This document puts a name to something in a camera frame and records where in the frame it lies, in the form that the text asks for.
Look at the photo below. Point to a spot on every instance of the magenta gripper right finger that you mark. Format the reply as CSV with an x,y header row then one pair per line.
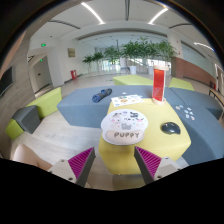
x,y
153,167

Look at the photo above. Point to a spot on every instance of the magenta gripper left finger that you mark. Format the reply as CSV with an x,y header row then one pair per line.
x,y
75,169

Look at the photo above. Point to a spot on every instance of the black computer mouse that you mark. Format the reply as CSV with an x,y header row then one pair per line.
x,y
170,128

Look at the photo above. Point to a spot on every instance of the round puppy mouse pad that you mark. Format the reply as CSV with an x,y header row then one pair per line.
x,y
124,127

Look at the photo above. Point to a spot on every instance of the yellow-green table block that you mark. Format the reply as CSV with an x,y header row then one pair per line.
x,y
119,159

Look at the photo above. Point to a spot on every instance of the beige chair seat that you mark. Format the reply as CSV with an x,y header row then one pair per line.
x,y
26,155

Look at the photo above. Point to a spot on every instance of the grey cube ottoman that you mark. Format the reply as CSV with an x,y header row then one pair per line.
x,y
27,118

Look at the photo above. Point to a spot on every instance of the lime green bench left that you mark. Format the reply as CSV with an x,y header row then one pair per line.
x,y
47,103

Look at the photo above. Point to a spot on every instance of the lime green bench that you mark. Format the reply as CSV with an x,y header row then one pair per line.
x,y
47,103
131,80

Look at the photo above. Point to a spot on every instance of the printed sticker sheet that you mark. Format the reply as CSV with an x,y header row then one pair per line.
x,y
126,100

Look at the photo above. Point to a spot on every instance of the lime green bench far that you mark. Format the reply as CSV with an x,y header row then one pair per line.
x,y
131,80

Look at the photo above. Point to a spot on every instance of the red fire extinguisher box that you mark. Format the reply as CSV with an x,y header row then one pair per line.
x,y
73,74

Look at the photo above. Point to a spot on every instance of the red liquid display stand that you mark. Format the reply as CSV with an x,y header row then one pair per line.
x,y
159,84

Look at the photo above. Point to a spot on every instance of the potted green tree white pot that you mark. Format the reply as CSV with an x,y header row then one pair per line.
x,y
132,51

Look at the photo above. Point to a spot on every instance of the black wall television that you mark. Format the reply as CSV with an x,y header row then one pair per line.
x,y
6,81

